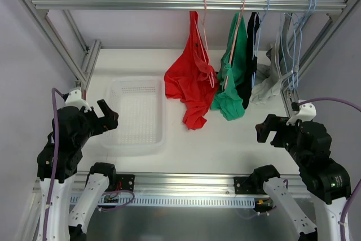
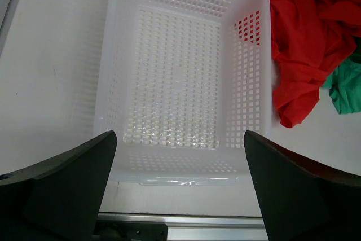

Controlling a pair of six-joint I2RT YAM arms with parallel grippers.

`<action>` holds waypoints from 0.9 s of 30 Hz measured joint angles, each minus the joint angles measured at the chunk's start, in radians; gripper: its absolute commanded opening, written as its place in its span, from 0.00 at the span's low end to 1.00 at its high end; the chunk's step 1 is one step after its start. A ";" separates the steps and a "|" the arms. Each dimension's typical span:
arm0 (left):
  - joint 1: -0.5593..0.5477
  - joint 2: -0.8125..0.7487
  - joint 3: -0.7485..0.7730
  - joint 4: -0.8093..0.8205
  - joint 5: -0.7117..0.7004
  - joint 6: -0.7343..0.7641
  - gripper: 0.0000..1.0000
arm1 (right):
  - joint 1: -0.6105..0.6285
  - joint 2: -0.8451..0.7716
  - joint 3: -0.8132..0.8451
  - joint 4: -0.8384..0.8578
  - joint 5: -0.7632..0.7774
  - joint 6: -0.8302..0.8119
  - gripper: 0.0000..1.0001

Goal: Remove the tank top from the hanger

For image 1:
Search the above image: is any green tank top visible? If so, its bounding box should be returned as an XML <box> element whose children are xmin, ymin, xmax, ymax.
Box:
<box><xmin>210</xmin><ymin>12</ymin><xmax>247</xmax><ymax>121</ymax></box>

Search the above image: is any blue hanger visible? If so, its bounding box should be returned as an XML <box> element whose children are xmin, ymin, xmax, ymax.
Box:
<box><xmin>252</xmin><ymin>0</ymin><xmax>270</xmax><ymax>89</ymax></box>
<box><xmin>280</xmin><ymin>0</ymin><xmax>317</xmax><ymax>91</ymax></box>
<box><xmin>286</xmin><ymin>0</ymin><xmax>317</xmax><ymax>91</ymax></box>

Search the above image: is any black tank top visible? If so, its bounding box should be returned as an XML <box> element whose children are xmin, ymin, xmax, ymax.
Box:
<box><xmin>236</xmin><ymin>12</ymin><xmax>260</xmax><ymax>109</ymax></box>

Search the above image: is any pink hanger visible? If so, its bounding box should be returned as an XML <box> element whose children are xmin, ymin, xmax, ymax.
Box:
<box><xmin>201</xmin><ymin>0</ymin><xmax>215</xmax><ymax>87</ymax></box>
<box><xmin>223</xmin><ymin>0</ymin><xmax>245</xmax><ymax>90</ymax></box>

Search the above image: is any red tank top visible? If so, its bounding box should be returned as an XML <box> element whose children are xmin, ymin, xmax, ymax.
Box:
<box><xmin>164</xmin><ymin>11</ymin><xmax>219</xmax><ymax>130</ymax></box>

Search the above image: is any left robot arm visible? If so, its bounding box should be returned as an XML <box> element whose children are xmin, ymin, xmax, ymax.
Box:
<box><xmin>37</xmin><ymin>100</ymin><xmax>118</xmax><ymax>240</ymax></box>

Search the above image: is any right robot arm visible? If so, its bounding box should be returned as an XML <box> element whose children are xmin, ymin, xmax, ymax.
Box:
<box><xmin>241</xmin><ymin>114</ymin><xmax>352</xmax><ymax>240</ymax></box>

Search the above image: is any grey tank top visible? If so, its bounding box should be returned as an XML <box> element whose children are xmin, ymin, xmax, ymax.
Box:
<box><xmin>250</xmin><ymin>14</ymin><xmax>291</xmax><ymax>104</ymax></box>

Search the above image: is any white plastic basket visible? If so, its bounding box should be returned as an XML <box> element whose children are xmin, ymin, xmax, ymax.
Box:
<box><xmin>102</xmin><ymin>76</ymin><xmax>166</xmax><ymax>156</ymax></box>

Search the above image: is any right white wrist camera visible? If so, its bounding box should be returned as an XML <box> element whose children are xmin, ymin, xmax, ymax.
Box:
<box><xmin>286</xmin><ymin>102</ymin><xmax>316</xmax><ymax>125</ymax></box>

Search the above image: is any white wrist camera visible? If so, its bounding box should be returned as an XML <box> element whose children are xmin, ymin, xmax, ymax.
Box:
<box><xmin>65</xmin><ymin>87</ymin><xmax>91</xmax><ymax>112</ymax></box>
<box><xmin>286</xmin><ymin>102</ymin><xmax>316</xmax><ymax>125</ymax></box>

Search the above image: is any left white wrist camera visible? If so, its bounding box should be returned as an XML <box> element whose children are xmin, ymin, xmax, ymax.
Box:
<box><xmin>65</xmin><ymin>87</ymin><xmax>91</xmax><ymax>112</ymax></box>

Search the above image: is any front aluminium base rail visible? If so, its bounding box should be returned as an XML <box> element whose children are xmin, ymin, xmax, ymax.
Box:
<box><xmin>32</xmin><ymin>172</ymin><xmax>336</xmax><ymax>196</ymax></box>

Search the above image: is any white slotted cable duct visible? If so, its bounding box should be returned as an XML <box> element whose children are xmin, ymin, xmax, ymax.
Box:
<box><xmin>69</xmin><ymin>195</ymin><xmax>256</xmax><ymax>208</ymax></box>

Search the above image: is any aluminium frame structure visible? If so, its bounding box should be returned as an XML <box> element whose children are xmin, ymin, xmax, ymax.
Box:
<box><xmin>0</xmin><ymin>0</ymin><xmax>361</xmax><ymax>129</ymax></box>

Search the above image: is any aluminium hanging rail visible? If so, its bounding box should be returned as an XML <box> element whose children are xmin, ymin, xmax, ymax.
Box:
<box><xmin>32</xmin><ymin>0</ymin><xmax>346</xmax><ymax>14</ymax></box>

